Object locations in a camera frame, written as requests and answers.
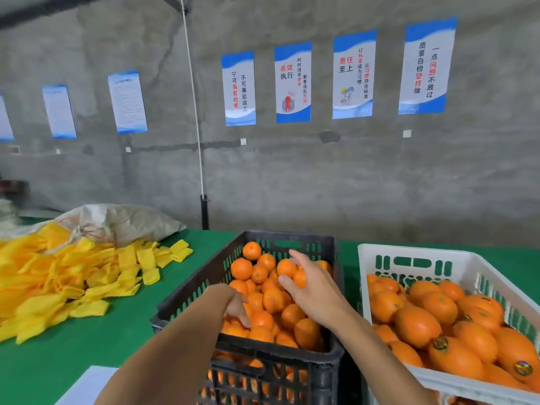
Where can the white notice with blue border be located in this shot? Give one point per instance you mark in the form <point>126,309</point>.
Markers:
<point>127,101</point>
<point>59,111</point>
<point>5,120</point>

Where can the black plastic crate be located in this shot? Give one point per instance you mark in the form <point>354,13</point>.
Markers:
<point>169,308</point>

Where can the person's left forearm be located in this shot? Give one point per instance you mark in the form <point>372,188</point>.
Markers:
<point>164,358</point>

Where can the white plastic crate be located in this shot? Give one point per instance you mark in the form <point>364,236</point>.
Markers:
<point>405,249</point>

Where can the green felt table cover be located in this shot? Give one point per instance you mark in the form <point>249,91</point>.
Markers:
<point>84,341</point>

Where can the pile of oranges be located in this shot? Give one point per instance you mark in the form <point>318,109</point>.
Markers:
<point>253,249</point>

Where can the blue white wall poster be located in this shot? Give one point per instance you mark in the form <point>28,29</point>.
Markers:
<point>354,75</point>
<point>239,88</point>
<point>427,66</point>
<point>293,82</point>

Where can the person's right hand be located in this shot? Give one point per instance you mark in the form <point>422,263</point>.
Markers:
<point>316,295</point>

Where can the person's right forearm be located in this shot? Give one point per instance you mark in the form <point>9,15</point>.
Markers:
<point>388,367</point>

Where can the white printed paper sheet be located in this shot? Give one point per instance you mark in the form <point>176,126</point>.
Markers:
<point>84,388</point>

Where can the person's left hand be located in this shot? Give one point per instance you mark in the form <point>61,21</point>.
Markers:
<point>224,299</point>

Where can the heap of labelled oranges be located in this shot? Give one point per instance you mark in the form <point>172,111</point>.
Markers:
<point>418,326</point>

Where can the pile of yellow bags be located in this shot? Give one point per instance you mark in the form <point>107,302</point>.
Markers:
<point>59,274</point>

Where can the white pole with black base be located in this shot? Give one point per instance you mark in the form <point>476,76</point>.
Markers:
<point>194,105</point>

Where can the beige woven sack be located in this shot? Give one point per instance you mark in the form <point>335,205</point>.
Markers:
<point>126,222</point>

